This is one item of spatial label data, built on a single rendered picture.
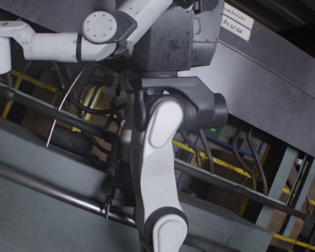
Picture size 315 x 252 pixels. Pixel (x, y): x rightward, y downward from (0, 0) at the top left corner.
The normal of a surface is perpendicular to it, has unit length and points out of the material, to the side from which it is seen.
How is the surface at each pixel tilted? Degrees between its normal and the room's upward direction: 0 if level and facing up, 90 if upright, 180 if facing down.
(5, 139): 90
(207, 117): 110
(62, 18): 90
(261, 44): 78
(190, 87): 90
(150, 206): 90
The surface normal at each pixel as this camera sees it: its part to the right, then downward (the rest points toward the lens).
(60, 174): 0.29, 0.08
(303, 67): 0.36, -0.11
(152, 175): 0.40, 0.49
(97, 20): 0.10, -0.16
